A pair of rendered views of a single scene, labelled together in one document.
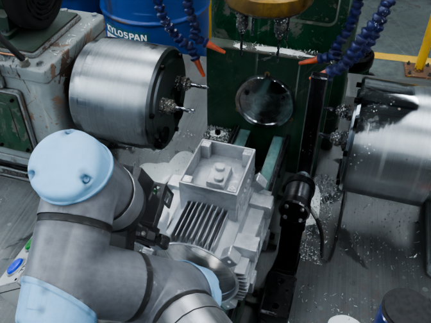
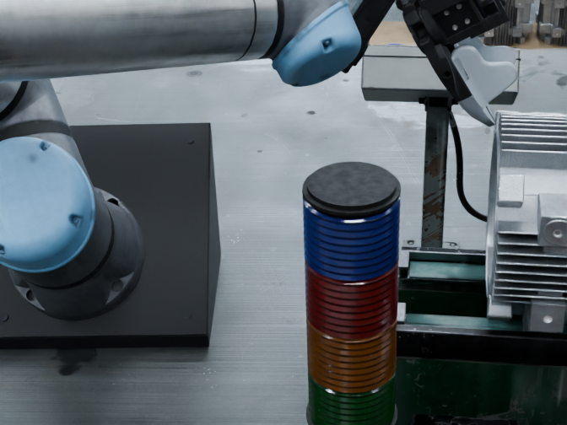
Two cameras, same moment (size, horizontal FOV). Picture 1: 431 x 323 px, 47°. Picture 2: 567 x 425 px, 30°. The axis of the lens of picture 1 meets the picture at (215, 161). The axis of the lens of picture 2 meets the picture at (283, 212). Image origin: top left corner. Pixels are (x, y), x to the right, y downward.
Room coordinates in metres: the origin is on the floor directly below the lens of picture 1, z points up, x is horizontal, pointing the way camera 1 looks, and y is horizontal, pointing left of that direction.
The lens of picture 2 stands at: (0.19, -0.76, 1.54)
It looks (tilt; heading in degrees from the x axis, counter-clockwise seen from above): 32 degrees down; 82
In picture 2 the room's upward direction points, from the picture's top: 2 degrees counter-clockwise
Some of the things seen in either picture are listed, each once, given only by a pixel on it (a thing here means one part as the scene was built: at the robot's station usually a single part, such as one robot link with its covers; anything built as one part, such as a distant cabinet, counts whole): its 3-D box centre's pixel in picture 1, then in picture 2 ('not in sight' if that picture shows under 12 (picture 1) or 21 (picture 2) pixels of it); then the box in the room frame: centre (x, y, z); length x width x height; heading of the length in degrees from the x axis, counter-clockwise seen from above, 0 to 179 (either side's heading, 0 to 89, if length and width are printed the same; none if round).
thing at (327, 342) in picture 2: not in sight; (351, 339); (0.31, -0.22, 1.10); 0.06 x 0.06 x 0.04
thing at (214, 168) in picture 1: (218, 180); not in sight; (0.63, -0.01, 1.11); 0.12 x 0.11 x 0.07; 162
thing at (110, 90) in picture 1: (113, 90); not in sight; (1.02, 0.25, 1.04); 0.37 x 0.25 x 0.25; 73
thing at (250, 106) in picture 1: (263, 102); not in sight; (1.00, -0.12, 1.01); 0.15 x 0.02 x 0.15; 73
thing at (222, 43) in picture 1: (268, 103); not in sight; (1.06, -0.14, 0.97); 0.30 x 0.11 x 0.34; 73
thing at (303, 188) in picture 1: (322, 176); not in sight; (0.84, -0.25, 0.92); 0.45 x 0.13 x 0.24; 163
